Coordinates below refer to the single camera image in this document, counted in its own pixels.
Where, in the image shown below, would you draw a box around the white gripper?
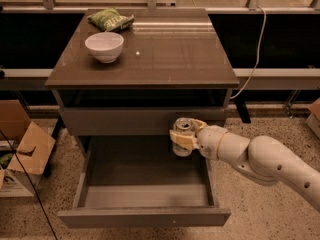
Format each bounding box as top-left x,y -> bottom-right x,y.
169,119 -> 228,160

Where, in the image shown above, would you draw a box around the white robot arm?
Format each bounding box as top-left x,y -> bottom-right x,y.
169,118 -> 320,211

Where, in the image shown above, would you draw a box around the open grey middle drawer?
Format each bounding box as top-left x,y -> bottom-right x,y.
58,136 -> 231,228

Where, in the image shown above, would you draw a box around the grey drawer cabinet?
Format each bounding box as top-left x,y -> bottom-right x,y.
44,7 -> 240,229

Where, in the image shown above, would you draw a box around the closed grey top drawer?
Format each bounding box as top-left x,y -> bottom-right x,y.
60,107 -> 226,136

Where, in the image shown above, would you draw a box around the cardboard box at right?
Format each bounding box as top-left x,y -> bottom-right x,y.
306,98 -> 320,139

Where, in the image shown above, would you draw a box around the white ceramic bowl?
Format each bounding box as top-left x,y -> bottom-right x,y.
85,32 -> 124,63

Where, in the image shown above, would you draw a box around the green chip bag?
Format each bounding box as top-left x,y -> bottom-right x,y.
87,8 -> 135,32

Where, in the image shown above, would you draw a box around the brown cardboard box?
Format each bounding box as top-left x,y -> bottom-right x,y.
0,100 -> 55,197

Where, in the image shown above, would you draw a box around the white cable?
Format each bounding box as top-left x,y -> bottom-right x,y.
229,6 -> 268,101

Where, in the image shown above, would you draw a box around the black cable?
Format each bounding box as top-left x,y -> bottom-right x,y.
0,130 -> 59,240

